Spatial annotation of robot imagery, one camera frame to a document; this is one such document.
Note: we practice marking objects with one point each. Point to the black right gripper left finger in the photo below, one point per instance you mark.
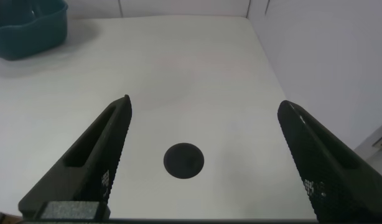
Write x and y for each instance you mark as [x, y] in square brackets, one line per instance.
[85, 161]

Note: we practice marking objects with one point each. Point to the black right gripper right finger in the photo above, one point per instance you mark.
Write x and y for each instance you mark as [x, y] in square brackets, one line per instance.
[334, 174]

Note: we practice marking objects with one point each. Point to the black round disc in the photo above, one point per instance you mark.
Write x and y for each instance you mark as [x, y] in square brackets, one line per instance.
[183, 160]

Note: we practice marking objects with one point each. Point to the dark teal square bowl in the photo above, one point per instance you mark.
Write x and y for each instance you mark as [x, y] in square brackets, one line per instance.
[26, 34]

